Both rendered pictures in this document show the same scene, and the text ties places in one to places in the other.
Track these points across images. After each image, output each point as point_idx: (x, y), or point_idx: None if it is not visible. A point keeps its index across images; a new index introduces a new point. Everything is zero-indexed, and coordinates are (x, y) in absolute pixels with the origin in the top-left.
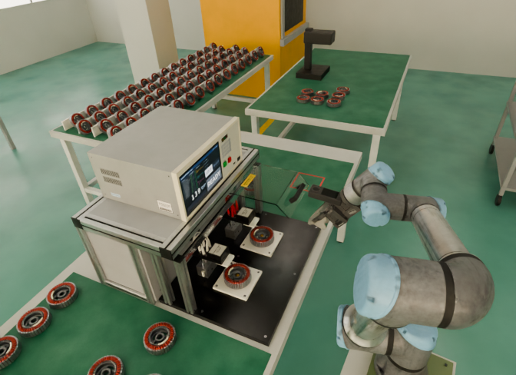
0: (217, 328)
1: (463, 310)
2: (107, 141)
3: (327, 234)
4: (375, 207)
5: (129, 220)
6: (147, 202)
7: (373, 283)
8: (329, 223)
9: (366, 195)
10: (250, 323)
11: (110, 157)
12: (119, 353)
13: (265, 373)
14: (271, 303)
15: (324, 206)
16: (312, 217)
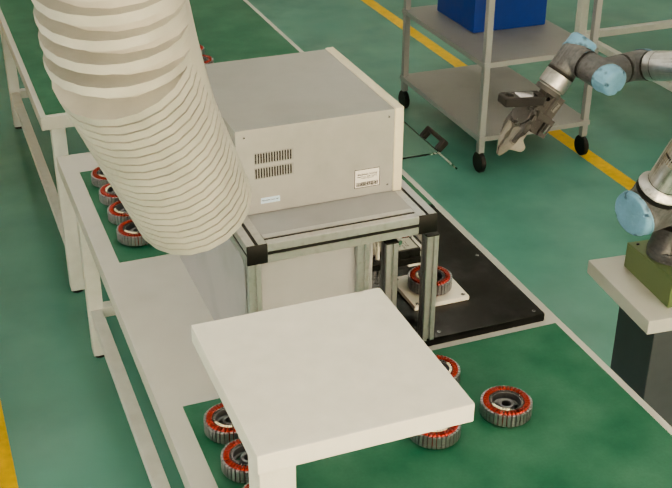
0: (473, 338)
1: None
2: (230, 116)
3: (447, 212)
4: (614, 68)
5: (330, 216)
6: (334, 185)
7: None
8: (430, 201)
9: (593, 64)
10: (503, 310)
11: (285, 124)
12: None
13: (572, 337)
14: (495, 287)
15: (520, 116)
16: (508, 139)
